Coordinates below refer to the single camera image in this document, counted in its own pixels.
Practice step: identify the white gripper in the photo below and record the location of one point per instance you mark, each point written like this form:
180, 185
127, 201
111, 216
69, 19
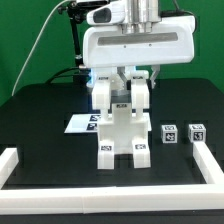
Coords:
136, 35

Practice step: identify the white chair seat plate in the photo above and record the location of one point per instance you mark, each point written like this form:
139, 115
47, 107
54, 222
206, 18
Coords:
124, 131

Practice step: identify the small tagged white cube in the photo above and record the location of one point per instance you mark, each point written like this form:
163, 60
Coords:
169, 134

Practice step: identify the white chair back frame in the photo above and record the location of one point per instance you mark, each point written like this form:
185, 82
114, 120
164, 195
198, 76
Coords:
108, 89

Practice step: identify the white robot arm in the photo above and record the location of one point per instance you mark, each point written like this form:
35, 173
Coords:
132, 33

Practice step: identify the white base tag board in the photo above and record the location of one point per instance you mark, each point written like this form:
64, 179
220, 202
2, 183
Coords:
92, 123

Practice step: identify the white L-shaped obstacle fence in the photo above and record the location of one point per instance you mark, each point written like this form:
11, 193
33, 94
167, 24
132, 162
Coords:
206, 196

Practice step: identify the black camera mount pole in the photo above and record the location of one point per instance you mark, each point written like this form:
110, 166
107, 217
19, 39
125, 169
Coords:
77, 11

